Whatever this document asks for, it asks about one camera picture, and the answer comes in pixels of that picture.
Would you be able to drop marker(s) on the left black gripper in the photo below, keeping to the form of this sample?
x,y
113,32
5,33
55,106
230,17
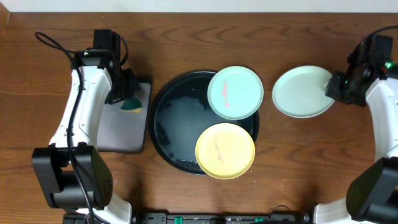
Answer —
x,y
134,88

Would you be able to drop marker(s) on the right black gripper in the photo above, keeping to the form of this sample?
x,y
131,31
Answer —
x,y
333,86

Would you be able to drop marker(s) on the green yellow sponge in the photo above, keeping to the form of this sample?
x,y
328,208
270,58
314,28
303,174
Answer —
x,y
133,105

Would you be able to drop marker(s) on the pale green plate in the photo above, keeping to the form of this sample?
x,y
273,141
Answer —
x,y
300,92

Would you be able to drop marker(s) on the light blue plate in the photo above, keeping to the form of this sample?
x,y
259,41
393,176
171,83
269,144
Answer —
x,y
235,92

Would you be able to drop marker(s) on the yellow plate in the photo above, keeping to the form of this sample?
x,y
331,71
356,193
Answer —
x,y
225,151

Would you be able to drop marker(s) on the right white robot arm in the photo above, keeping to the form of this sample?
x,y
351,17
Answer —
x,y
372,196

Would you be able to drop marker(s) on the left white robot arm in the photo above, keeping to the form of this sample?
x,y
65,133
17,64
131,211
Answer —
x,y
70,170

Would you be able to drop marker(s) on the black rectangular tray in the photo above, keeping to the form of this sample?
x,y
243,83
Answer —
x,y
124,131

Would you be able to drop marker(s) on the black round tray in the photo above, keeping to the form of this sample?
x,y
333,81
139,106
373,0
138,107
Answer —
x,y
180,113

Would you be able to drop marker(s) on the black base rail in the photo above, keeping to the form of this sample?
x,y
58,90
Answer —
x,y
280,214

